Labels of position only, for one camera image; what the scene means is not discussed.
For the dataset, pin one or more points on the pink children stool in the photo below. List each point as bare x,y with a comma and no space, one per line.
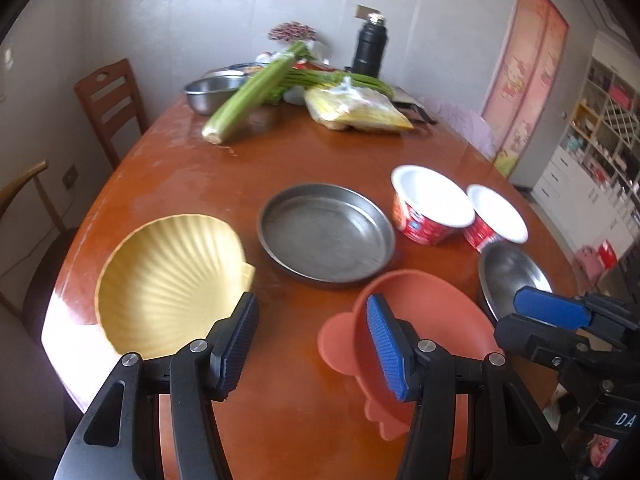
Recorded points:
590,263

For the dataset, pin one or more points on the white shelf cabinet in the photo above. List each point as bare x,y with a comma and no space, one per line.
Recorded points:
590,187

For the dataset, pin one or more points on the black tray on table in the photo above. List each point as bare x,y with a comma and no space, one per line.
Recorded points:
406,103

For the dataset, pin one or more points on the wall power socket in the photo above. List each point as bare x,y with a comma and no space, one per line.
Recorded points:
70,177

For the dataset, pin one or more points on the hello kitty folding screen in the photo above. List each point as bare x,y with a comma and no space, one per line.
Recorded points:
525,77

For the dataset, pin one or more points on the yellow shell-shaped plate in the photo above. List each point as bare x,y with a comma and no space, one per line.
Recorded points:
168,282

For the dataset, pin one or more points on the yellow plastic food bag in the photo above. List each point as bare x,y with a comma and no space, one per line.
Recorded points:
345,106

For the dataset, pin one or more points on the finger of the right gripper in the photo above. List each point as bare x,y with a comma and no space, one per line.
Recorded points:
605,317
546,345

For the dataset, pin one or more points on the orange bear-shaped plate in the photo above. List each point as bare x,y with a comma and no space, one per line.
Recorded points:
436,310

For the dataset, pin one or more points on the red children stool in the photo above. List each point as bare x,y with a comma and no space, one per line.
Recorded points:
607,255

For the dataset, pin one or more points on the curved armrest wooden chair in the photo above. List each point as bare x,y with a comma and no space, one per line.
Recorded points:
36,233

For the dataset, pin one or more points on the black thermos bottle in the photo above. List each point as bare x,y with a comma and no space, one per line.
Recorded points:
372,40

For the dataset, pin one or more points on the round metal pan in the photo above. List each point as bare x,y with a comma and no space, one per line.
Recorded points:
326,235

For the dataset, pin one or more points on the stainless steel bowl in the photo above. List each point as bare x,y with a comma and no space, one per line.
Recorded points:
503,269

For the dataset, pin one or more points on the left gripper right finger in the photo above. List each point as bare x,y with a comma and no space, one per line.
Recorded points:
508,436

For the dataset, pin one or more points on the red instant noodle cup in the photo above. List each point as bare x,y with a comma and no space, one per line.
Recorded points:
428,206

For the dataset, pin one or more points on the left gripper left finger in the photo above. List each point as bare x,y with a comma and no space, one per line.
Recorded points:
119,435

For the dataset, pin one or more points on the wooden slat-back chair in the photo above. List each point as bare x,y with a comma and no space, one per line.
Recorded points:
110,98

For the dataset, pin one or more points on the steel basin at back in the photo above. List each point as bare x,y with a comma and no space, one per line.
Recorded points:
206,95

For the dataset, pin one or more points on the pink cloth on chair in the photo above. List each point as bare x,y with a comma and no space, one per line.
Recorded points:
465,122

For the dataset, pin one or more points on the celery bunch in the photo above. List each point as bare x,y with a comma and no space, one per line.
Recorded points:
297,77
218,129

